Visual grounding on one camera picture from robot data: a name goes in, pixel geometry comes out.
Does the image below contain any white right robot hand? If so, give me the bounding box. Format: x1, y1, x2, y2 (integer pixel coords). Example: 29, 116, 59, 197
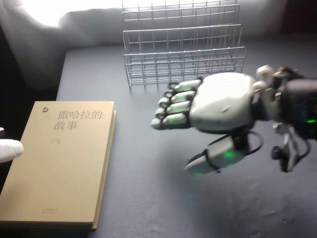
150, 73, 257, 178

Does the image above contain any cream hardcover book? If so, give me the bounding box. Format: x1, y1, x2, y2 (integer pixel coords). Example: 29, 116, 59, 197
0, 100, 118, 231

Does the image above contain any grey tablecloth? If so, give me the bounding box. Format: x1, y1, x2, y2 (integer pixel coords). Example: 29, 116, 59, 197
0, 32, 317, 238

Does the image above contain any black backdrop curtain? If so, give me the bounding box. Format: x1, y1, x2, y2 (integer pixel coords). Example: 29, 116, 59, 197
283, 0, 317, 37

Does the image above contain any white wire rack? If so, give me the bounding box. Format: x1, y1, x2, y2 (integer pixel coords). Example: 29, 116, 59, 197
121, 0, 247, 92

